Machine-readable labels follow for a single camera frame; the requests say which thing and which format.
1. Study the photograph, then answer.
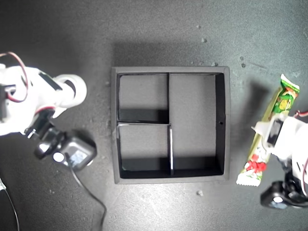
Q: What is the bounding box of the black camera cable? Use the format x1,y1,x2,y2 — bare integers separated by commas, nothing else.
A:
64,154,108,231

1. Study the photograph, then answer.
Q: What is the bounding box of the green printed snack bar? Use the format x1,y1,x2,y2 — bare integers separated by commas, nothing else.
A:
236,74,301,187

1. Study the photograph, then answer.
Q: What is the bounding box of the black tray with wells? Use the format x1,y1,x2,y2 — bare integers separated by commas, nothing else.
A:
110,66,231,185

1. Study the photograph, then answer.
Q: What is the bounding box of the white tape roll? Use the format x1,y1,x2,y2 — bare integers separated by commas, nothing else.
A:
54,74,88,108

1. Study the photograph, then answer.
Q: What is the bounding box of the thin black cable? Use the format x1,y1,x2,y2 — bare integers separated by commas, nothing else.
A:
0,179,20,231

